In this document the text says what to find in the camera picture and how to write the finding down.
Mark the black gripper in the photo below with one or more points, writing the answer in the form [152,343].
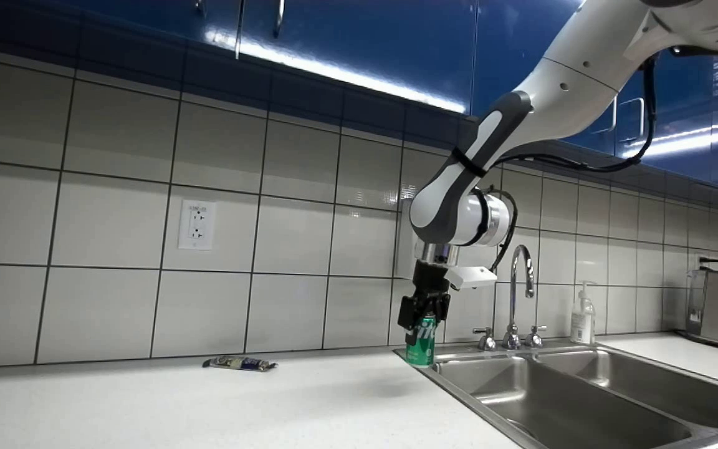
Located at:
[428,280]

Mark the green soda can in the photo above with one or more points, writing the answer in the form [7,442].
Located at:
[418,350]

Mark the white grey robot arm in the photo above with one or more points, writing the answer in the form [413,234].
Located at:
[558,91]

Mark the stainless steel double sink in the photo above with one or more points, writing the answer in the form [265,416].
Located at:
[592,400]

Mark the chrome gooseneck faucet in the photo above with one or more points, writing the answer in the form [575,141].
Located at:
[513,289]

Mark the clear soap pump bottle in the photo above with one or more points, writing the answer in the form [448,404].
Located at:
[580,320]

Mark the dark crumpled wrapper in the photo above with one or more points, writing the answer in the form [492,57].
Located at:
[240,361]

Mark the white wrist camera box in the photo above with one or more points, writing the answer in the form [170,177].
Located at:
[473,276]

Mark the white wall power outlet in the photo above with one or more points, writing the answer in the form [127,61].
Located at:
[197,224]

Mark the glossy blue wall cabinets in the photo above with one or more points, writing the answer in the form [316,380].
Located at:
[375,41]

